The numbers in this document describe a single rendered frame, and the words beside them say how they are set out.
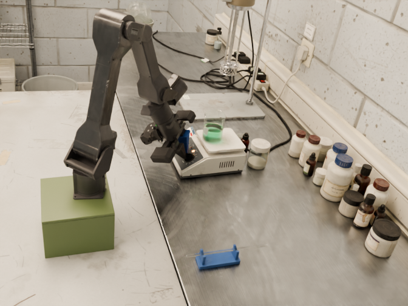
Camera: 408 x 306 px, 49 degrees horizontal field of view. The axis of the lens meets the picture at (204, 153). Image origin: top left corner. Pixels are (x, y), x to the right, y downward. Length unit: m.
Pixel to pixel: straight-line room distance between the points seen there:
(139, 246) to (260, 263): 0.28
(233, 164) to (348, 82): 0.49
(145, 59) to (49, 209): 0.39
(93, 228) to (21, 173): 0.37
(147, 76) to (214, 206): 0.39
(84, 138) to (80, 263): 0.27
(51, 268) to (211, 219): 0.40
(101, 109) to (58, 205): 0.23
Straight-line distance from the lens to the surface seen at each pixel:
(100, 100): 0.94
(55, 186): 1.06
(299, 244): 1.15
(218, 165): 1.29
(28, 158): 1.36
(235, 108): 1.68
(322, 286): 1.08
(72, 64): 3.71
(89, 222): 0.99
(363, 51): 1.48
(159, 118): 1.16
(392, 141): 1.38
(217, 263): 1.03
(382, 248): 1.19
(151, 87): 1.08
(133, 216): 1.14
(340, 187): 1.30
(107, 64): 0.92
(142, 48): 1.01
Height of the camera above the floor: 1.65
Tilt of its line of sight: 32 degrees down
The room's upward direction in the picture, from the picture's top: 8 degrees clockwise
